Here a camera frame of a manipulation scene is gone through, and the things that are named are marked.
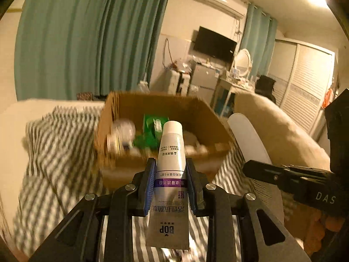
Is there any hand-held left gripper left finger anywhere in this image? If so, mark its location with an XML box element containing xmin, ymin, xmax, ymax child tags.
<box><xmin>28</xmin><ymin>157</ymin><xmax>159</xmax><ymax>262</ymax></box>

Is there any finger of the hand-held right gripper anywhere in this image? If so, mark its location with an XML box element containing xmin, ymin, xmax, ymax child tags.
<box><xmin>242</xmin><ymin>160</ymin><xmax>332</xmax><ymax>195</ymax></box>

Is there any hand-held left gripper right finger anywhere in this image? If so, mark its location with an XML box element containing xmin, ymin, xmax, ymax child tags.
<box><xmin>186</xmin><ymin>158</ymin><xmax>312</xmax><ymax>262</ymax></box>

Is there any white purple toothpaste tube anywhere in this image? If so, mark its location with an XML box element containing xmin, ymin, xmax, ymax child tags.
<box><xmin>146</xmin><ymin>121</ymin><xmax>190</xmax><ymax>250</ymax></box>

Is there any brown cardboard box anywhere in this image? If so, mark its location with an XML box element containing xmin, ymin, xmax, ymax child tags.
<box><xmin>94</xmin><ymin>91</ymin><xmax>235</xmax><ymax>191</ymax></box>

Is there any green mesh bundle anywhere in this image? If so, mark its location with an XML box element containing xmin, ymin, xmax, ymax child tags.
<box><xmin>133</xmin><ymin>114</ymin><xmax>165</xmax><ymax>149</ymax></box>

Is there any beige cushion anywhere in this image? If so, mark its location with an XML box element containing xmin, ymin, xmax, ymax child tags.
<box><xmin>234</xmin><ymin>92</ymin><xmax>331</xmax><ymax>167</ymax></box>

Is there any orange patterned cloth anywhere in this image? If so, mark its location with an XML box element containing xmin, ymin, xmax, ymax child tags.
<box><xmin>284</xmin><ymin>204</ymin><xmax>342</xmax><ymax>255</ymax></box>

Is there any white louvred wardrobe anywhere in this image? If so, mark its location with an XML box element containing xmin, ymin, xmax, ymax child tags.
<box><xmin>272</xmin><ymin>39</ymin><xmax>336</xmax><ymax>140</ymax></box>

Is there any white dressing table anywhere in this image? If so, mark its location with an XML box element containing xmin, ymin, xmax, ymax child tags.
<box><xmin>212</xmin><ymin>76</ymin><xmax>257</xmax><ymax>118</ymax></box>

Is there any white suitcase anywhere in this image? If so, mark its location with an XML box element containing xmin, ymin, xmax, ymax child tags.
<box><xmin>166</xmin><ymin>69</ymin><xmax>191</xmax><ymax>95</ymax></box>

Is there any grey white checked blanket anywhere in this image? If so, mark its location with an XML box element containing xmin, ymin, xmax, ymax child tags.
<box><xmin>12</xmin><ymin>105</ymin><xmax>284</xmax><ymax>262</ymax></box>

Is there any small grey fridge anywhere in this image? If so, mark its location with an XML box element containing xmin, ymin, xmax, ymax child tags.
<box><xmin>190</xmin><ymin>62</ymin><xmax>219</xmax><ymax>94</ymax></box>

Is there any white oval mirror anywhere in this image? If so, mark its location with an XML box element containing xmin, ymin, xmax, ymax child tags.
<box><xmin>232</xmin><ymin>48</ymin><xmax>252</xmax><ymax>80</ymax></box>

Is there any narrow green curtain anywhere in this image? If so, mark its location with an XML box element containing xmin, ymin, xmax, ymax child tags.
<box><xmin>239</xmin><ymin>2</ymin><xmax>279</xmax><ymax>80</ymax></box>

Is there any wide green curtain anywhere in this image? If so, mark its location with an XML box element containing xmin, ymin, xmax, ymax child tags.
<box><xmin>15</xmin><ymin>0</ymin><xmax>175</xmax><ymax>101</ymax></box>

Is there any white air conditioner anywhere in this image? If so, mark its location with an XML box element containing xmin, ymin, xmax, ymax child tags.
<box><xmin>197</xmin><ymin>0</ymin><xmax>246</xmax><ymax>20</ymax></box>

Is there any black wall television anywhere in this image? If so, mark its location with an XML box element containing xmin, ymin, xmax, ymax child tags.
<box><xmin>192</xmin><ymin>26</ymin><xmax>237</xmax><ymax>64</ymax></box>

